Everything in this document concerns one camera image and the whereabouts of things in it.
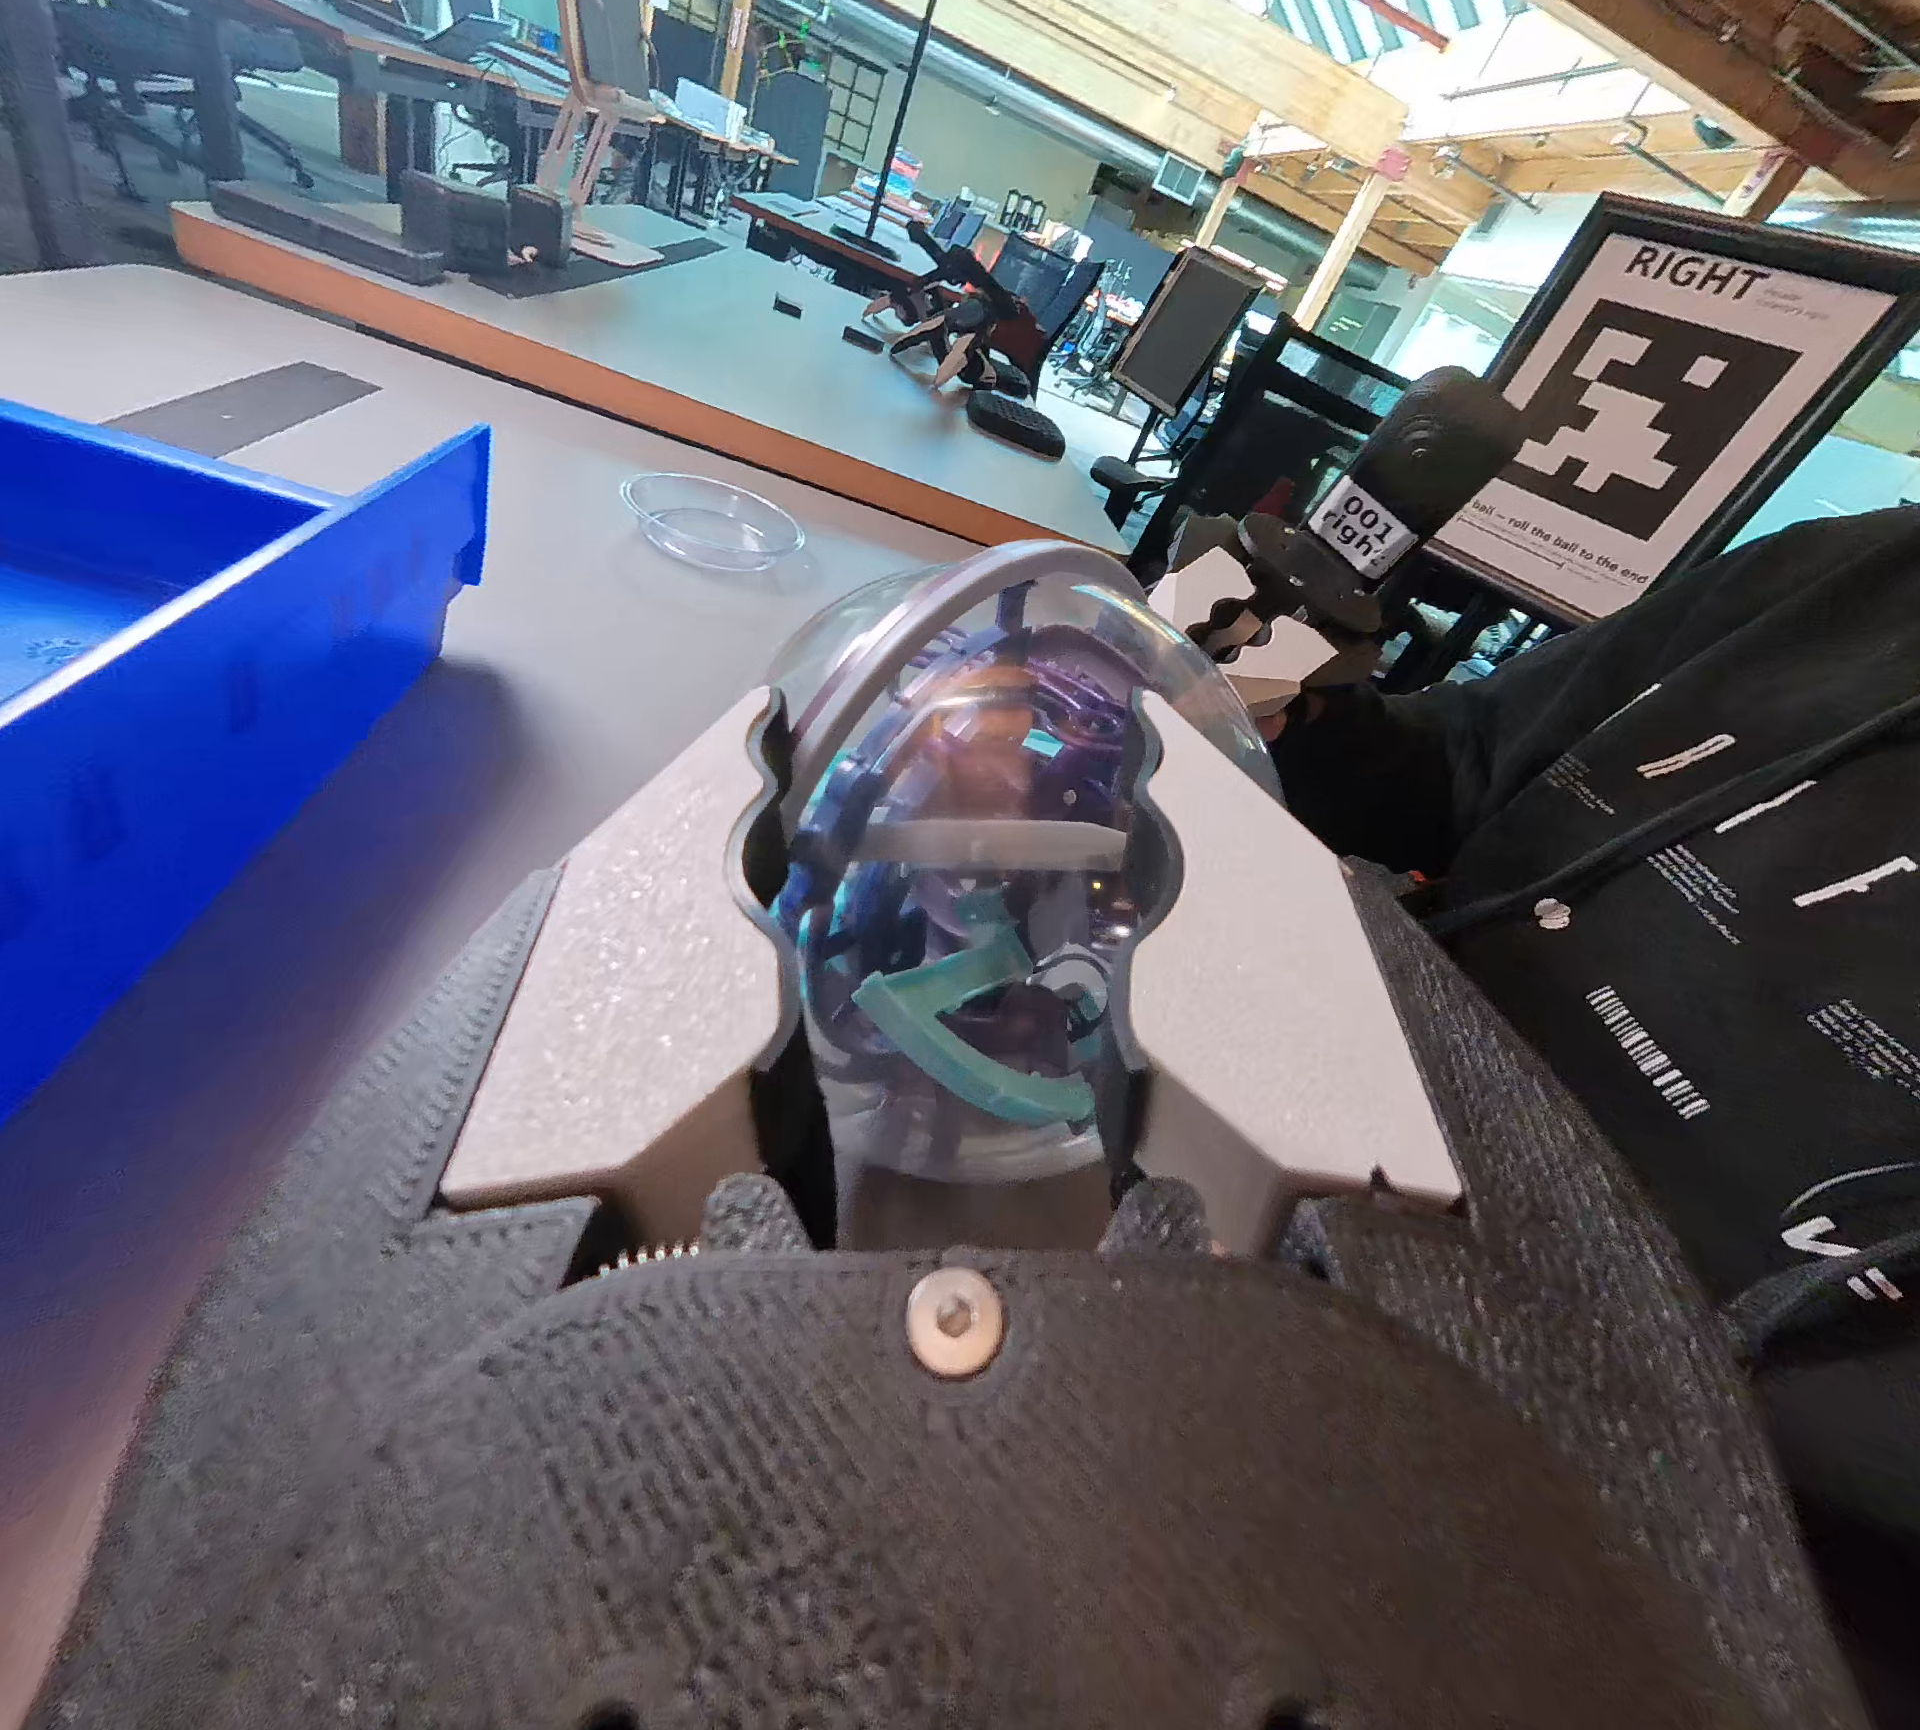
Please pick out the blue plastic bin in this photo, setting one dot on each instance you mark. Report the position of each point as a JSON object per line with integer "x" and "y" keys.
{"x": 180, "y": 681}

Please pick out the black printed hoodie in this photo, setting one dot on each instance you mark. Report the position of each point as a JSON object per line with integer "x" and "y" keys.
{"x": 1711, "y": 1010}

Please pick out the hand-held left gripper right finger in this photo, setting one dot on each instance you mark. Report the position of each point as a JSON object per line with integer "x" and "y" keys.
{"x": 1290, "y": 1041}

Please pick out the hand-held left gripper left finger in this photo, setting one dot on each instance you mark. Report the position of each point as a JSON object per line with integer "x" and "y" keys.
{"x": 616, "y": 1041}

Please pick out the computer monitor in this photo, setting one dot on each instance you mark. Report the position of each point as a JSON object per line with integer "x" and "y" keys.
{"x": 1186, "y": 336}

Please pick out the black white marker sign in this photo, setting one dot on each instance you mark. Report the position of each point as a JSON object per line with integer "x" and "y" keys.
{"x": 1667, "y": 397}

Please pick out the clear plastic dish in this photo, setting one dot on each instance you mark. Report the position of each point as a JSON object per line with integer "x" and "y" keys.
{"x": 714, "y": 524}

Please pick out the black mesh pad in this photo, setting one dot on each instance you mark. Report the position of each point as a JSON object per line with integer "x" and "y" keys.
{"x": 1020, "y": 427}

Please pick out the wooden stand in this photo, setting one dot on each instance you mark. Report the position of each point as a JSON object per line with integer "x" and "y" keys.
{"x": 586, "y": 147}

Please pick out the black power strip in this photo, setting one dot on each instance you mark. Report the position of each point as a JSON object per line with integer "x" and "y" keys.
{"x": 316, "y": 230}

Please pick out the person's right forearm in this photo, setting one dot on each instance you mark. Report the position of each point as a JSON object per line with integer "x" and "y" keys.
{"x": 1411, "y": 741}

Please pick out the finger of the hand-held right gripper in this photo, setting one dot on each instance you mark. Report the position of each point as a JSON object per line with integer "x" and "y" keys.
{"x": 1206, "y": 603}

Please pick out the clear plastic maze ball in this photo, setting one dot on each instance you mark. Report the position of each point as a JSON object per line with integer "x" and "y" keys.
{"x": 961, "y": 861}

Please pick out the black box device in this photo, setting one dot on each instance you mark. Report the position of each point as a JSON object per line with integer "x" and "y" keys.
{"x": 481, "y": 225}

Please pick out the black and tan device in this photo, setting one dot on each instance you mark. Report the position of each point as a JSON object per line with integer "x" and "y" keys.
{"x": 946, "y": 320}

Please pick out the dark tape strip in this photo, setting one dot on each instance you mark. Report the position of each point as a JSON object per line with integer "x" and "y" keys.
{"x": 241, "y": 405}

